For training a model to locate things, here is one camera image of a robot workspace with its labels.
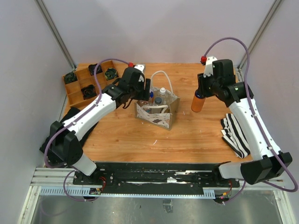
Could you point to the black coiled item front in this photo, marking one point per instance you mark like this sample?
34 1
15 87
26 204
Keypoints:
88 92

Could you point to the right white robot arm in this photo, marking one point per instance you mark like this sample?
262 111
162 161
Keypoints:
268 159

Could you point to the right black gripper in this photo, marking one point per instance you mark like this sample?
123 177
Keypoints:
202 80

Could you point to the blue cap orange bottle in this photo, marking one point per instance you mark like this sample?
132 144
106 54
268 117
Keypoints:
197 102

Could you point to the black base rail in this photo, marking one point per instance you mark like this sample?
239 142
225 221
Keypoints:
143 178

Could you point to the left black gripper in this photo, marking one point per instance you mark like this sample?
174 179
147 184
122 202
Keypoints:
145 94

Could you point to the black coiled item back left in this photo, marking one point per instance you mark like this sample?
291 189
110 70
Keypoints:
70 77

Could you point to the white cap clear bottle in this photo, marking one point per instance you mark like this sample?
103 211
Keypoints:
163 96

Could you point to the green black coiled item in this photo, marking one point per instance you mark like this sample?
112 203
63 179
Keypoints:
111 73

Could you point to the black white striped cloth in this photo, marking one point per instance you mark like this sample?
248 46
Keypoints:
233 136

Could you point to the patterned canvas bag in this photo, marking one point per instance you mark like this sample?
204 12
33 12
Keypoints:
167 116

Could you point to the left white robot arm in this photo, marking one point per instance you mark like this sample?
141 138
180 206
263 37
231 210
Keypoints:
65 137

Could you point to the wooden compartment tray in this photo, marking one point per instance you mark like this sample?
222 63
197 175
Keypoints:
85 76

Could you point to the grey cap clear bottle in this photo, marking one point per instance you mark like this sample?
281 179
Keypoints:
158 102

